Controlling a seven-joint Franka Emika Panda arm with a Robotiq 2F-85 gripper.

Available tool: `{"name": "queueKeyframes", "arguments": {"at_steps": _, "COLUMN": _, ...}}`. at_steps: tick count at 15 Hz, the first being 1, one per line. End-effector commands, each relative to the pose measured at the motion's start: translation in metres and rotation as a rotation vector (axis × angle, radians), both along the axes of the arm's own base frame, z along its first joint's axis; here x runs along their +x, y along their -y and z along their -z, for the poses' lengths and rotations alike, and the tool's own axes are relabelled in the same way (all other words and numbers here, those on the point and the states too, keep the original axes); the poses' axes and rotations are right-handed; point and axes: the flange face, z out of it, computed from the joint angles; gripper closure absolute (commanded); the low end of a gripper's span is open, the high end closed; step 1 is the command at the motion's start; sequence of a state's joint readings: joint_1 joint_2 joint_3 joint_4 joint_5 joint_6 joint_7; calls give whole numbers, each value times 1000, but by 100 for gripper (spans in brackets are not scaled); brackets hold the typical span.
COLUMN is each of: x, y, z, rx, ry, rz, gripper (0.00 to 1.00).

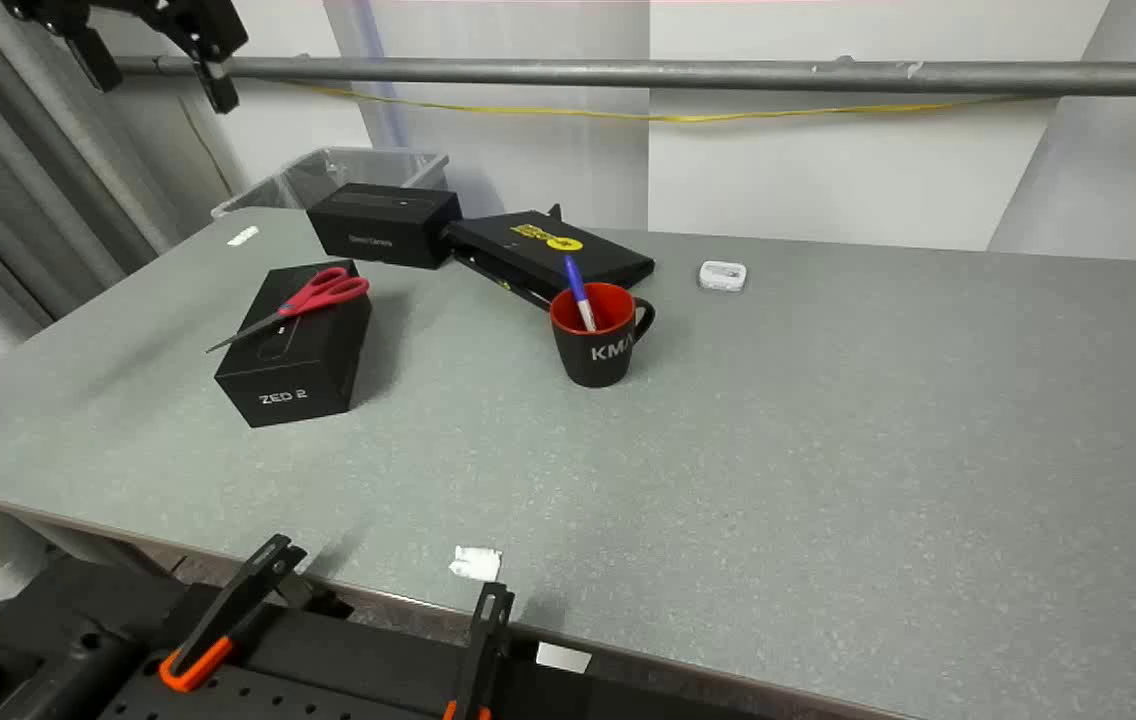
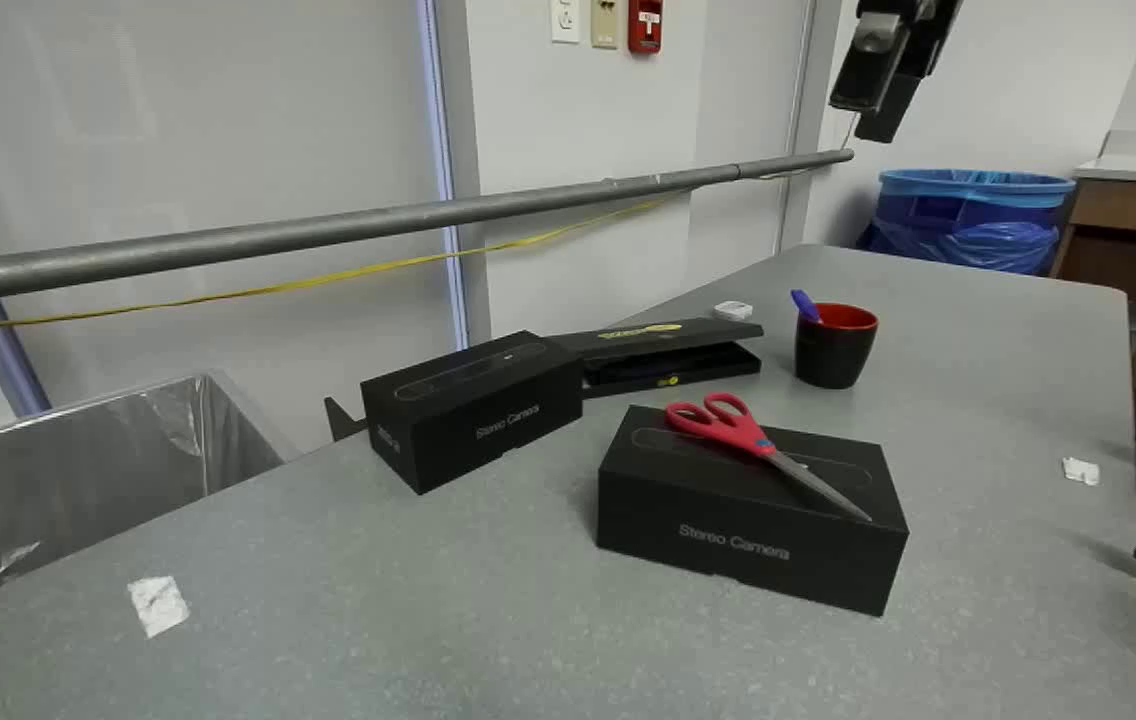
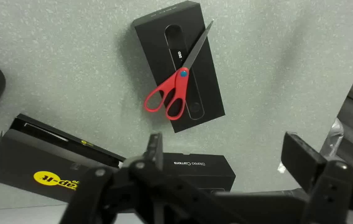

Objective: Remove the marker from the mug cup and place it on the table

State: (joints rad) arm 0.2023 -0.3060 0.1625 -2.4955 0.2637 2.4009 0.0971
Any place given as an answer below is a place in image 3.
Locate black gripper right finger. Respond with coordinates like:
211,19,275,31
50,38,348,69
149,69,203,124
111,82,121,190
280,131,353,191

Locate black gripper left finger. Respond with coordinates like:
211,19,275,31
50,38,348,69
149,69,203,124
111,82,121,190
121,131,164,169

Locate open black box yellow logo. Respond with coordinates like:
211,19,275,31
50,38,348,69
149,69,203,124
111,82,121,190
0,113,124,201

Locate red handled scissors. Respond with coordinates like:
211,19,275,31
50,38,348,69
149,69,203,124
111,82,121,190
142,23,212,120

